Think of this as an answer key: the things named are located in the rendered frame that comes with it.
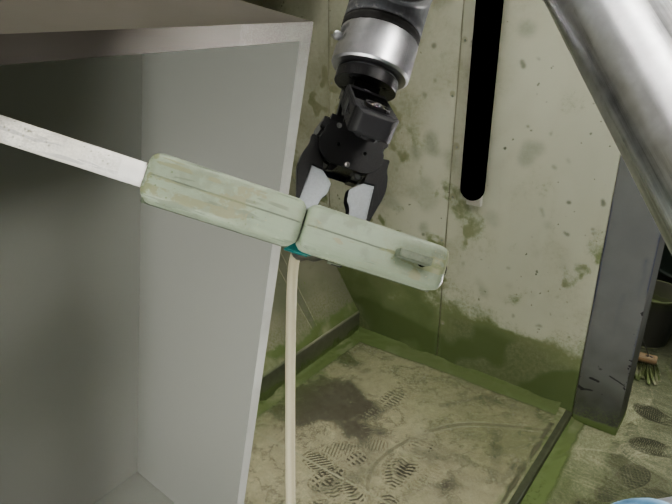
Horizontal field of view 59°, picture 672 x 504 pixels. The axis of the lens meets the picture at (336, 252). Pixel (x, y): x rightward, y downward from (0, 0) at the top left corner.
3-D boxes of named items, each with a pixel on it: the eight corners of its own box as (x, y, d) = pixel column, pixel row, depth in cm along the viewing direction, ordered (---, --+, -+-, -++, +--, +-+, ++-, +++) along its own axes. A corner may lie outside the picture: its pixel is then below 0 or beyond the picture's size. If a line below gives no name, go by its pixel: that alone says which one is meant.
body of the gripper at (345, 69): (358, 195, 71) (385, 101, 73) (379, 185, 63) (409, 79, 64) (297, 175, 70) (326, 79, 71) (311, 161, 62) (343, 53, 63)
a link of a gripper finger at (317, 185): (294, 255, 68) (328, 183, 69) (303, 254, 62) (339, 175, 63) (270, 244, 67) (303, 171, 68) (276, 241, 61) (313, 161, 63)
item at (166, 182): (390, 259, 81) (462, 246, 59) (381, 293, 81) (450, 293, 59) (20, 140, 72) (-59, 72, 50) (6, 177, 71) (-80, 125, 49)
